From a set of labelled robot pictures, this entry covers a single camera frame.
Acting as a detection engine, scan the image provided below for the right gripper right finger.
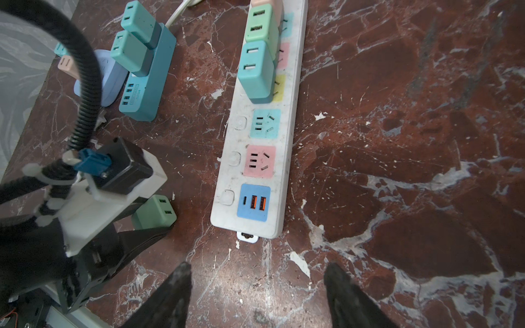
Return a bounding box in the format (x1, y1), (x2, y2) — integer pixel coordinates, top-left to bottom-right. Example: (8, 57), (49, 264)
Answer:
(323, 262), (397, 328)

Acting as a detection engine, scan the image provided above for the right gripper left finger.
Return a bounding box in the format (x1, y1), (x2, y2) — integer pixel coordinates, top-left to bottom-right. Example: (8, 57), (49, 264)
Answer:
(122, 262), (192, 328)

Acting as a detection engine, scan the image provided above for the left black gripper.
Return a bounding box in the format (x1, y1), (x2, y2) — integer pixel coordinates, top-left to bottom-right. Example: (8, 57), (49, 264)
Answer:
(1, 197), (170, 314)

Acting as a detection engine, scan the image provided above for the green double cube plug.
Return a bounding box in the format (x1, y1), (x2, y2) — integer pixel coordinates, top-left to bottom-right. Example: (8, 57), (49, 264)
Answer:
(132, 195), (177, 230)

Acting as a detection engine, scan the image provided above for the long white power strip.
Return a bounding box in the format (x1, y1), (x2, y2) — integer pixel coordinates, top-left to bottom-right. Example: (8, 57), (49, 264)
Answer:
(211, 1), (308, 243)

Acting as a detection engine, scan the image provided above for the blue square power socket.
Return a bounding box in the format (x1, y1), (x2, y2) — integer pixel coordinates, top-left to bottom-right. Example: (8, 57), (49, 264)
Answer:
(94, 49), (129, 107)

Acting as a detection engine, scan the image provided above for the pink cube plug front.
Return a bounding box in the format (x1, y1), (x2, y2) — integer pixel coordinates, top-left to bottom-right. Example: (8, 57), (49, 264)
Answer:
(57, 55), (81, 81)

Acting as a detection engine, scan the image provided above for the teal cube plug front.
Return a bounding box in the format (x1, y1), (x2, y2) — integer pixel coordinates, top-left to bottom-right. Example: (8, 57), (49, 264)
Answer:
(110, 30), (154, 77)

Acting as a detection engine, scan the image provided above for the teal USB power strip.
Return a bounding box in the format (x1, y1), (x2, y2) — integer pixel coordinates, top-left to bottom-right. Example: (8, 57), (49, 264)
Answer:
(119, 23), (176, 122)

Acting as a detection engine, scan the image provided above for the teal cube plug of pair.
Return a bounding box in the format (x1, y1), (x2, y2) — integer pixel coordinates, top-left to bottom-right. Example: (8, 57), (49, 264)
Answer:
(237, 41), (275, 104)

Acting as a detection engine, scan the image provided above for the pink teal cube plug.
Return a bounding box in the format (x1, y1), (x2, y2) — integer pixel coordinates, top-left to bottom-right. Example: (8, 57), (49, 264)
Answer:
(250, 0), (284, 27)

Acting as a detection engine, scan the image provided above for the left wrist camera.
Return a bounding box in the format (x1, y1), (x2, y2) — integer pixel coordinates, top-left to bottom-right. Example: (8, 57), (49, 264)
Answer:
(23, 137), (168, 257)

